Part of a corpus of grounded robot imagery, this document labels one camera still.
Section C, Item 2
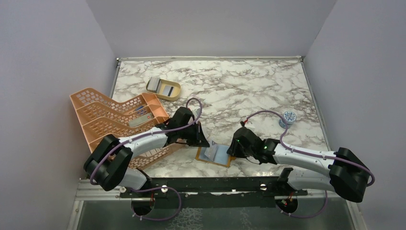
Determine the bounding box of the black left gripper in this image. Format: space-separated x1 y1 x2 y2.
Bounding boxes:
179 121 210 148

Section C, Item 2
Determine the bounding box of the yellow leather card holder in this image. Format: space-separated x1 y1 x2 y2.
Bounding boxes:
195 140 233 167

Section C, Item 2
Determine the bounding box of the stack of grey cards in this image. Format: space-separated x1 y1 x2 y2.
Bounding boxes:
146 77 161 93

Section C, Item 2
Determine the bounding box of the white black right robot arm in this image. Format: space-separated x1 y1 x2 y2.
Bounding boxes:
227 127 372 203

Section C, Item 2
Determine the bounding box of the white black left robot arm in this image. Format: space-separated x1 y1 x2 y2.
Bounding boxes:
83 106 210 197

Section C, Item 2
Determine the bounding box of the loose striped card in tray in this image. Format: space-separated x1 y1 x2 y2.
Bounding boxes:
161 85 174 97

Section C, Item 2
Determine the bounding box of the blue white small jar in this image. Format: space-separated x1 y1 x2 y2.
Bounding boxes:
279 111 297 128

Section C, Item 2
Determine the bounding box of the beige oval plastic tray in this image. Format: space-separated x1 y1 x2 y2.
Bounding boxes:
146 77 181 101

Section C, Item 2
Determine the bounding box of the grey deli box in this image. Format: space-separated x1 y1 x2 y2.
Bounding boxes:
128 113 154 127

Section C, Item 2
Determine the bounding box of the pink plastic desk organizer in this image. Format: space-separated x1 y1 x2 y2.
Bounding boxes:
70 88 169 151

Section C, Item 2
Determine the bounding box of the aluminium table frame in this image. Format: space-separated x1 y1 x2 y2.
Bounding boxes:
78 58 354 230

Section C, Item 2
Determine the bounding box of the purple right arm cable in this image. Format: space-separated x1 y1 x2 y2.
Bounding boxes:
242 110 376 219

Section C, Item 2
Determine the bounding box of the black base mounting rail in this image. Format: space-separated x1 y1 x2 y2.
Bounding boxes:
120 176 307 209

